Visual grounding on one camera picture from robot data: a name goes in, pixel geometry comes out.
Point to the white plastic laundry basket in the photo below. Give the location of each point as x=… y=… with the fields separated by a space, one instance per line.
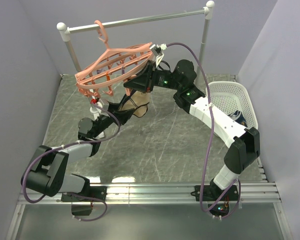
x=231 y=96

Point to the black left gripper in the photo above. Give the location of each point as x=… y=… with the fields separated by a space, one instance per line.
x=123 y=115

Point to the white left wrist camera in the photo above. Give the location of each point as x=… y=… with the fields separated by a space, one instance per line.
x=99 y=102

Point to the beige underwear with navy trim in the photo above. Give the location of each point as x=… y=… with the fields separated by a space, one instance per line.
x=138 y=101

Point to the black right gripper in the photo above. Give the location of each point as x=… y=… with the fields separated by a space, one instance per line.
x=142 y=81

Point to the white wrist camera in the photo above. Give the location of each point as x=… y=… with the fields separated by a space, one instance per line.
x=158 y=52
x=99 y=102

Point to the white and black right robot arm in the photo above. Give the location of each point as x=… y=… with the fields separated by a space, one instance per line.
x=243 y=143

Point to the pink round clip hanger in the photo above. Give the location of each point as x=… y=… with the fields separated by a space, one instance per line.
x=118 y=64

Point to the aluminium mounting rail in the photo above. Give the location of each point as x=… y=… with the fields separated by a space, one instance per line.
x=180 y=193

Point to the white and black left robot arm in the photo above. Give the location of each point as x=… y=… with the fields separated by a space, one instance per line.
x=45 y=176

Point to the navy blue underwear in basket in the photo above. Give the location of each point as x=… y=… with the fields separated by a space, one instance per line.
x=238 y=117

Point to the white and silver clothes rack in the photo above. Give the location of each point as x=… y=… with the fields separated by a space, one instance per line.
x=66 y=31

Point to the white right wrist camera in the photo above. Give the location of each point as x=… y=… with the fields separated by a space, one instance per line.
x=158 y=52

